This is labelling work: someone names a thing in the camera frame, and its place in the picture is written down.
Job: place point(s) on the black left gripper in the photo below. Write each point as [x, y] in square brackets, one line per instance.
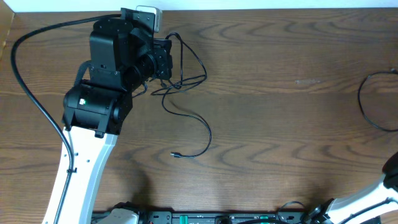
[165, 48]

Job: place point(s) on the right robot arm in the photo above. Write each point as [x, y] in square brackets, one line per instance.
[375, 200]

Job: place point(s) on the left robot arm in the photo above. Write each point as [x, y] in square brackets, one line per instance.
[124, 54]

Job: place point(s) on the clear tape piece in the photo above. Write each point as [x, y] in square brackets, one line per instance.
[307, 82]

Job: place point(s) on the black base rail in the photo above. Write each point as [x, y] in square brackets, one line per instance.
[167, 215]

